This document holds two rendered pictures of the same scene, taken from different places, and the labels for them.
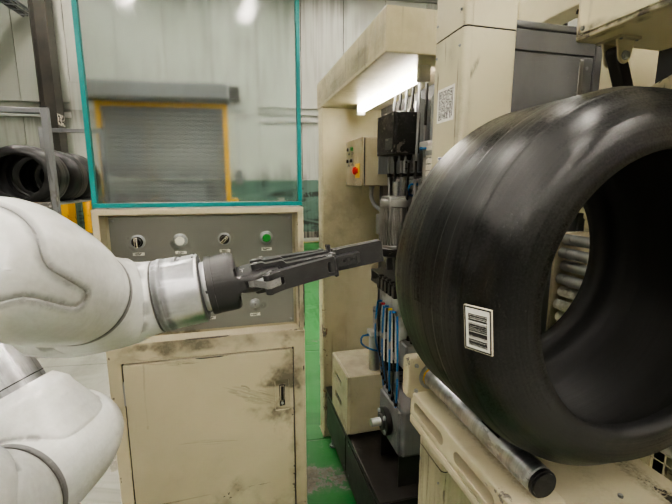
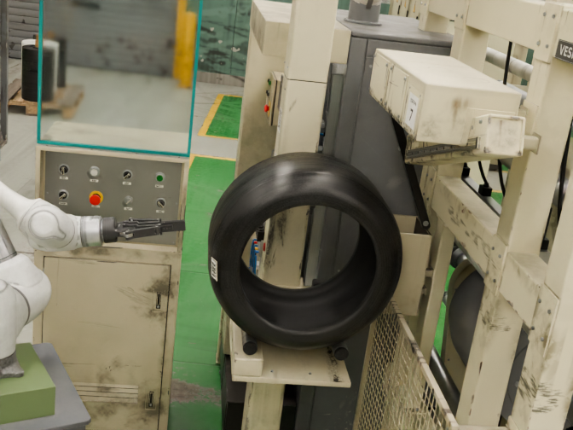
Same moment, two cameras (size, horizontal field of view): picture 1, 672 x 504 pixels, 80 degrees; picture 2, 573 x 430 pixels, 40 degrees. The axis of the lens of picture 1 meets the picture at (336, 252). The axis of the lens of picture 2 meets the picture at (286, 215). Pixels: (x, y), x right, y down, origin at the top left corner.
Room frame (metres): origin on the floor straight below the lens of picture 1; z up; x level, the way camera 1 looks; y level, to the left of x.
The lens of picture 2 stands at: (-1.59, -0.61, 2.06)
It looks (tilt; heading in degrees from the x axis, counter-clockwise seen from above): 19 degrees down; 7
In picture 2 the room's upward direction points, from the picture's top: 7 degrees clockwise
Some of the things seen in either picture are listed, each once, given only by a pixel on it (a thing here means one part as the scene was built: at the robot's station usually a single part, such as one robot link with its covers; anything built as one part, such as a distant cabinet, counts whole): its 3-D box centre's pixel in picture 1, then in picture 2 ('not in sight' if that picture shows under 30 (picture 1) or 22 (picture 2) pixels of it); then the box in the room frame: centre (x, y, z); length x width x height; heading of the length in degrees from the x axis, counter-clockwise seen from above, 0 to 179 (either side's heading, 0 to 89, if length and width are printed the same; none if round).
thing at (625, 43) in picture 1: (617, 52); not in sight; (0.92, -0.61, 1.61); 0.06 x 0.06 x 0.05; 14
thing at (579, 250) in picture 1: (600, 291); (396, 264); (1.03, -0.71, 1.05); 0.20 x 0.15 x 0.30; 14
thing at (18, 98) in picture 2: not in sight; (43, 70); (6.76, 3.29, 0.38); 1.20 x 0.80 x 0.76; 16
